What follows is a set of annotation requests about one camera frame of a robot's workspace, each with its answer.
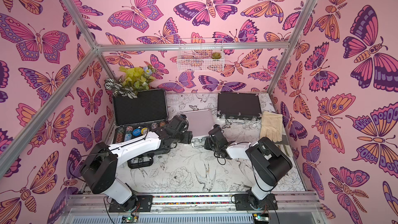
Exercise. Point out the aluminium front rail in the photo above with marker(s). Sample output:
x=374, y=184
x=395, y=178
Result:
x=212, y=208

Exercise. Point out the striped leaf plant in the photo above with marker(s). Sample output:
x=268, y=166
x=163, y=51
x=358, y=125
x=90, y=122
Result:
x=118, y=89

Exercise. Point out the black aluminium poker case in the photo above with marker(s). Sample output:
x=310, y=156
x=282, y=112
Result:
x=239, y=106

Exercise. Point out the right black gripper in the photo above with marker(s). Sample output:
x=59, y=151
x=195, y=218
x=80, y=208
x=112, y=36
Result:
x=213, y=134

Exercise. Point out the large black poker case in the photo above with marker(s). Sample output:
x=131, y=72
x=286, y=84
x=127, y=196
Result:
x=139, y=114

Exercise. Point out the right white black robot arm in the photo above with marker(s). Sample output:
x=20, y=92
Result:
x=269, y=164

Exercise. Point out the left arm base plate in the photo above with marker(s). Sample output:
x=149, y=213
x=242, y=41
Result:
x=140, y=203

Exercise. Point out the small green succulent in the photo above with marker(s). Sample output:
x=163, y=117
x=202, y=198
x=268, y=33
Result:
x=216, y=55

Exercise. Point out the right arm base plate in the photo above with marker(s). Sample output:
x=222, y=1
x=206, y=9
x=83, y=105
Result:
x=248, y=202

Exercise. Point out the white wire basket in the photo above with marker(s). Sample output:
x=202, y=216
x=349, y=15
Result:
x=195, y=54

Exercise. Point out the green artificial plant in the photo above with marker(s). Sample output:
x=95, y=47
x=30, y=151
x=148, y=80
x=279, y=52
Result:
x=137, y=78

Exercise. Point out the small silver poker case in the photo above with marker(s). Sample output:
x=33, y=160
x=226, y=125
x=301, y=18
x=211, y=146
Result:
x=200, y=123

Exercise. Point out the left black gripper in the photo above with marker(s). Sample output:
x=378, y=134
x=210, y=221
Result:
x=188, y=136

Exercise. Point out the cream work glove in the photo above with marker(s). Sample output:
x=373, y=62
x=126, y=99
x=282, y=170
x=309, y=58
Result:
x=272, y=126

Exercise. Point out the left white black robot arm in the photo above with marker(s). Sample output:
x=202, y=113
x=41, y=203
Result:
x=100, y=167

